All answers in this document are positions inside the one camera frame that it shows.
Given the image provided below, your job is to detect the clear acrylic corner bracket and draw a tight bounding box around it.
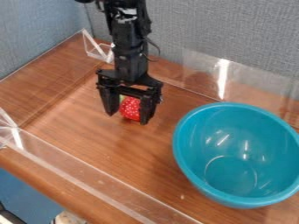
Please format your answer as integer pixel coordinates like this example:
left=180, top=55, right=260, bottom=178
left=81, top=29, right=115, bottom=64

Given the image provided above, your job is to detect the clear acrylic back barrier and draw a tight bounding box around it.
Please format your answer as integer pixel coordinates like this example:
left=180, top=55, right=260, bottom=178
left=149, top=49, right=299, bottom=119

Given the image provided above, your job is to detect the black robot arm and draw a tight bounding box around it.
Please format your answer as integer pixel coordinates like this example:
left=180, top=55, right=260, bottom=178
left=75, top=0, right=164, bottom=125

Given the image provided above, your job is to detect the red toy strawberry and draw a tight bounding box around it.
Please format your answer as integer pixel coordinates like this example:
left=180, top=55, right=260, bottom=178
left=119, top=96, right=140, bottom=122

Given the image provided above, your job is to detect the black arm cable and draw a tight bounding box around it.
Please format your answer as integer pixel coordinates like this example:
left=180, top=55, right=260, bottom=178
left=144, top=37, right=163, bottom=63

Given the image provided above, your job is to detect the clear acrylic front barrier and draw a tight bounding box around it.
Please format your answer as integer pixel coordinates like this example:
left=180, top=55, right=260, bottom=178
left=4, top=129, right=201, bottom=224

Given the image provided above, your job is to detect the blue plastic bowl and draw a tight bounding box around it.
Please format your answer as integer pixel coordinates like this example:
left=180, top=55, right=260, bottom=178
left=172, top=102, right=299, bottom=209

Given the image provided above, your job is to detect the clear acrylic left bracket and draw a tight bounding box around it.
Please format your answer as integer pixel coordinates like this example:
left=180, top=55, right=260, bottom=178
left=0, top=108, right=24, bottom=150

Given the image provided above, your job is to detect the clear acrylic barrier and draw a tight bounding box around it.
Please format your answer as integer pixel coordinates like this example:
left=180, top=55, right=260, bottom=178
left=4, top=129, right=201, bottom=224
left=149, top=49, right=299, bottom=119

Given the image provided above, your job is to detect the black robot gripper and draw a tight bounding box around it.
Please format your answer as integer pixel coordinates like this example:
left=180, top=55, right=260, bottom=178
left=96, top=50, right=164, bottom=125

